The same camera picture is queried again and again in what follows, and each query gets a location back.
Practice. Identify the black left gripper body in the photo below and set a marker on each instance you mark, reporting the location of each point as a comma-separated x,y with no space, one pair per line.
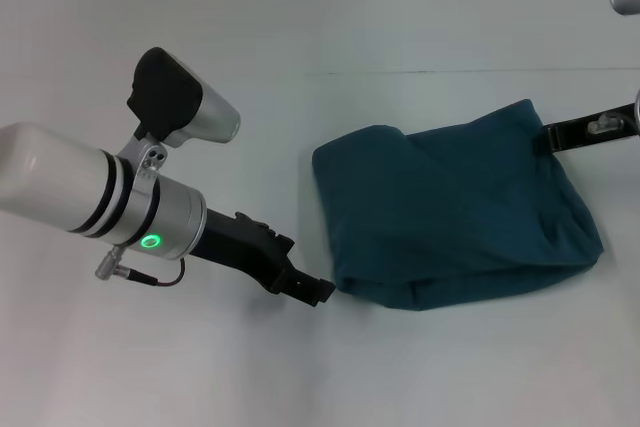
240,247

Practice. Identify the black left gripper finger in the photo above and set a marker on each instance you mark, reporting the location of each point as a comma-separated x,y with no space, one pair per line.
307,289

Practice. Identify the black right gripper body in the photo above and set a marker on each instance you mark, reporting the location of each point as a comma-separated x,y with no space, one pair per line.
595,129

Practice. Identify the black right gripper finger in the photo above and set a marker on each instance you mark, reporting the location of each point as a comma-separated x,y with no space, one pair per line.
555,139

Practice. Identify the teal blue t-shirt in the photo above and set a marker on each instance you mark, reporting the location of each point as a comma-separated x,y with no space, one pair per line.
450,207

